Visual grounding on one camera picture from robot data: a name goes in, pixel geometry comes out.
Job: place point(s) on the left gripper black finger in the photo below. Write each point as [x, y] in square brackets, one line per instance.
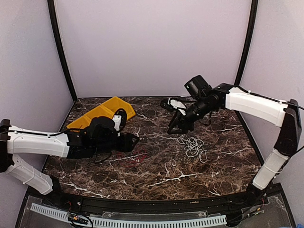
[130, 139]
[128, 146]

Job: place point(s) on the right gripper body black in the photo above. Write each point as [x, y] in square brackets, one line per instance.
[203, 109]

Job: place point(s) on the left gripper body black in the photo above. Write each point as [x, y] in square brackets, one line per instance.
[102, 147]

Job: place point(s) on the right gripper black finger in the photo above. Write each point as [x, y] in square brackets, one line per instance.
[175, 125]
[187, 126]

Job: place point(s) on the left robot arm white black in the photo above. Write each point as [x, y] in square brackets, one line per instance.
[103, 135]

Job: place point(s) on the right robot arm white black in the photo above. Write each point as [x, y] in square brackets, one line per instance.
[281, 113]

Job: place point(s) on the left yellow plastic bin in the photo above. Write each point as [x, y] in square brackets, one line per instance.
[80, 123]

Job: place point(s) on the yellow plastic bin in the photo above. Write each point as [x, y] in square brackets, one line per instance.
[98, 111]
[80, 123]
[116, 103]

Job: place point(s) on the middle yellow plastic bin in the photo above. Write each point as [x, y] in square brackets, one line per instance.
[98, 111]

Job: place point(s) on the right yellow plastic bin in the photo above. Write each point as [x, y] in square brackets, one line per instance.
[116, 103]

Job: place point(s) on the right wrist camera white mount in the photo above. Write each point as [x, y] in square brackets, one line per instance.
[171, 105]

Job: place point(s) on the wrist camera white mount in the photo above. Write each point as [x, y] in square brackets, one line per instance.
[120, 119]
[171, 105]

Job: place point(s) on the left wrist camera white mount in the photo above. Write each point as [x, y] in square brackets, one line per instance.
[120, 119]

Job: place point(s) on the black front rail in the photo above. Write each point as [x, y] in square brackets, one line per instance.
[233, 203]

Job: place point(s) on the white slotted cable duct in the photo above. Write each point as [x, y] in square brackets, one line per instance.
[99, 222]

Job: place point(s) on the small circuit board with wires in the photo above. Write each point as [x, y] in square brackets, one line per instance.
[77, 219]

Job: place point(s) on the right black frame post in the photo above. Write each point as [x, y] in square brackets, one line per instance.
[247, 42]

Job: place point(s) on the black frame post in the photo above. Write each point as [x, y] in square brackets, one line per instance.
[60, 49]
[247, 42]

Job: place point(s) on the left black frame post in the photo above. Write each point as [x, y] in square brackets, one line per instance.
[60, 49]

